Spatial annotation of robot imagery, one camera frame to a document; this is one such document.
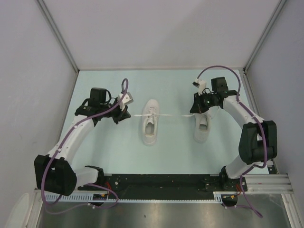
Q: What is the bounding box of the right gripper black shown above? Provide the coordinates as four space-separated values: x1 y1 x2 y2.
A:
190 90 218 114

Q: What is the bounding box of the white sneaker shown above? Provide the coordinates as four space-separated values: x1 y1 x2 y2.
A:
134 99 194 146
194 107 219 143

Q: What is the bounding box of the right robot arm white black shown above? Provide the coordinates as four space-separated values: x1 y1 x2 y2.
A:
190 77 277 190

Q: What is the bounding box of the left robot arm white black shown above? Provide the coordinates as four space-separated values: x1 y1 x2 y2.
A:
34 88 133 196

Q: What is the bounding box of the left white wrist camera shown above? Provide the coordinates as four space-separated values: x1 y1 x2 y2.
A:
119 92 133 111

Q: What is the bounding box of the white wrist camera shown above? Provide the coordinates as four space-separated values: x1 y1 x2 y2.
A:
119 92 133 111
192 78 207 95

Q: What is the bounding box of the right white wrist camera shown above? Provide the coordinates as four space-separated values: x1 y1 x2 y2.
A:
192 78 207 95

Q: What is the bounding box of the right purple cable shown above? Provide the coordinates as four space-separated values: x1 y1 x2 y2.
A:
196 65 268 218

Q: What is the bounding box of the purple cable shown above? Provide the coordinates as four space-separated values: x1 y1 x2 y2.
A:
196 65 268 218
40 79 130 214

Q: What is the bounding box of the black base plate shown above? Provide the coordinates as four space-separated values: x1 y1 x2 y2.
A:
78 173 249 200

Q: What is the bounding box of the white cable duct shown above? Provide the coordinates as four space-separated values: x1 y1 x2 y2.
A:
59 191 223 204

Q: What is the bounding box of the aluminium rail frame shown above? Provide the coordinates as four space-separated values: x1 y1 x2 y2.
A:
245 174 294 194

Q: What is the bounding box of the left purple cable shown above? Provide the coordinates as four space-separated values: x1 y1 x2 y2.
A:
40 79 130 214

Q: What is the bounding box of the left corner metal post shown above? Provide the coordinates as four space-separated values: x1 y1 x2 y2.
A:
35 0 80 75

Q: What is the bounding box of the corner metal post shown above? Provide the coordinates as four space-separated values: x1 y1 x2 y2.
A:
243 0 288 73
35 0 80 75

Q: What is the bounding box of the right corner metal post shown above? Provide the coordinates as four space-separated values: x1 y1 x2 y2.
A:
243 0 288 73

